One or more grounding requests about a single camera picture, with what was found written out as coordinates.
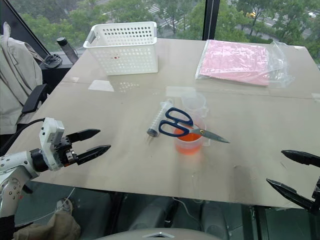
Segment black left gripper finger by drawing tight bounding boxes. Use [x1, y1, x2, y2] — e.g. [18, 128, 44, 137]
[66, 128, 102, 145]
[75, 144, 112, 166]

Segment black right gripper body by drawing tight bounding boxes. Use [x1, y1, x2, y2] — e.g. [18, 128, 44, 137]
[311, 176, 320, 215]

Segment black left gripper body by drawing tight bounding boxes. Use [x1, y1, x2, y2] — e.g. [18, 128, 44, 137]
[53, 135, 79, 168]

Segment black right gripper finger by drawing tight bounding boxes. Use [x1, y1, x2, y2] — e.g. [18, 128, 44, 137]
[281, 149, 320, 167]
[265, 178, 315, 210]

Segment clear plastic syringe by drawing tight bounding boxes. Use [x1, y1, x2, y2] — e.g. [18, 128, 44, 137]
[146, 99, 175, 145]

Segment cup with orange liquid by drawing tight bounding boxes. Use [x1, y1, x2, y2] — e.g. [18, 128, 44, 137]
[173, 116, 211, 155]

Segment small clear plastic cup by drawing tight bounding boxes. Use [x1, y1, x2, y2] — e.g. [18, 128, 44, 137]
[180, 91, 210, 118]

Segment white shoe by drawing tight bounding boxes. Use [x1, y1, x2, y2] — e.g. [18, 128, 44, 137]
[55, 198, 74, 215]

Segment black chair armrest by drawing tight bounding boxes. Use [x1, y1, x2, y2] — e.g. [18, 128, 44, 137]
[21, 83, 48, 115]

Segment beige trouser leg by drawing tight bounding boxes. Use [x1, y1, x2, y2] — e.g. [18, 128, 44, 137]
[12, 212, 82, 240]

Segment black bottle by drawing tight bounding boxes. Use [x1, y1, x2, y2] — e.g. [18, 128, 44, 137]
[56, 37, 79, 65]

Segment beige jacket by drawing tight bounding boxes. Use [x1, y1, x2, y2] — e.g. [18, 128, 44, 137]
[0, 21, 44, 136]

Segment white perforated plastic basket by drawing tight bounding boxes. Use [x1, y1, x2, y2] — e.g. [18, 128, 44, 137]
[82, 21, 160, 76]

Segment pink sheets in plastic bag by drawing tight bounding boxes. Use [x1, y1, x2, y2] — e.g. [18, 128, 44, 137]
[194, 39, 296, 89]

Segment pink paper stack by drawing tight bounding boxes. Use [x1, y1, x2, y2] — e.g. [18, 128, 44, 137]
[196, 39, 271, 88]

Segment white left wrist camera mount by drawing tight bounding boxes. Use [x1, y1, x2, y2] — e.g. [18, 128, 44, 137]
[39, 116, 66, 172]

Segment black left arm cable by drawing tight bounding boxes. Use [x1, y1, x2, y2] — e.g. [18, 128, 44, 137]
[14, 118, 46, 133]

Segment blue handled scissors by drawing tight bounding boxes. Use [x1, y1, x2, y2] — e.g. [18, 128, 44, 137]
[158, 106, 231, 144]

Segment thin white string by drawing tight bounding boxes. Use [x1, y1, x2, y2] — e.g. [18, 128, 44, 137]
[164, 196, 205, 225]

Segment black diagonal window frame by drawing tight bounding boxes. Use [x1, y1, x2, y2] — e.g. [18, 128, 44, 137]
[4, 0, 52, 63]

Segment black vertical window frame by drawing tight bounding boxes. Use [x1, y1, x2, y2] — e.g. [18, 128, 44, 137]
[203, 0, 220, 41]

